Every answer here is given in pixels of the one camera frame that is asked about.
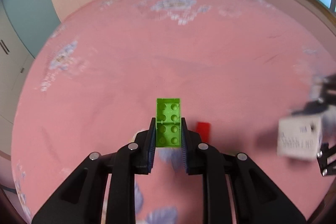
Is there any white wardrobe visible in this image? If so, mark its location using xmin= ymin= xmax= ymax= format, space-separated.
xmin=0 ymin=5 xmax=34 ymax=158

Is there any small white milk box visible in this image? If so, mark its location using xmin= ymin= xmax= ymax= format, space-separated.
xmin=277 ymin=114 xmax=323 ymax=161

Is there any pink floral bed cover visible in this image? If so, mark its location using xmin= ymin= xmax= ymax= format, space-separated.
xmin=11 ymin=0 xmax=335 ymax=220

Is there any red toy brick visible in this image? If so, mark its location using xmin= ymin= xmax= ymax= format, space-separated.
xmin=196 ymin=122 xmax=211 ymax=143

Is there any green toy brick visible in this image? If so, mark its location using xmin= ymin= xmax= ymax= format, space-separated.
xmin=155 ymin=98 xmax=181 ymax=148

